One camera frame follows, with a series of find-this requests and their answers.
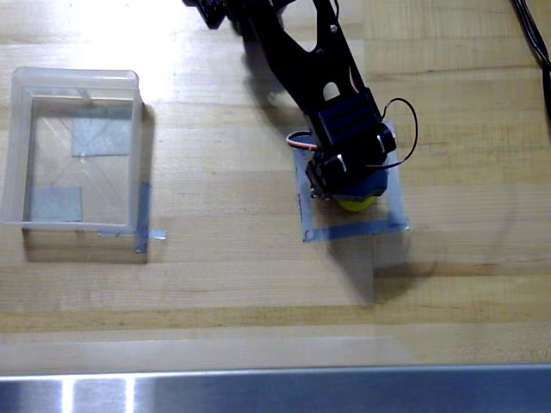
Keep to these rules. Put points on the shiny metal rail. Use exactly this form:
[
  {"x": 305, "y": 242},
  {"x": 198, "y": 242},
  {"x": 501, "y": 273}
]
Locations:
[{"x": 301, "y": 391}]

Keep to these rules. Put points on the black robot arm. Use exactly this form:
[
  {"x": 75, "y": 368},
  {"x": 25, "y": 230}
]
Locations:
[{"x": 301, "y": 56}]

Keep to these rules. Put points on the grey tape patch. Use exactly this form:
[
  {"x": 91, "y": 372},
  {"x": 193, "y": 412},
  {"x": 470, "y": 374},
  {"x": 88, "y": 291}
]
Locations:
[
  {"x": 56, "y": 204},
  {"x": 101, "y": 135}
]

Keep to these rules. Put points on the clear plastic box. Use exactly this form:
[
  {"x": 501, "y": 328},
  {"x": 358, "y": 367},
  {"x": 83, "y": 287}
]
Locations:
[{"x": 17, "y": 150}]

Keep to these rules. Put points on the blue grey gripper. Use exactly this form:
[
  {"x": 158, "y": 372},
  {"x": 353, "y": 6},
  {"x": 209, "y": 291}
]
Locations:
[{"x": 319, "y": 180}]

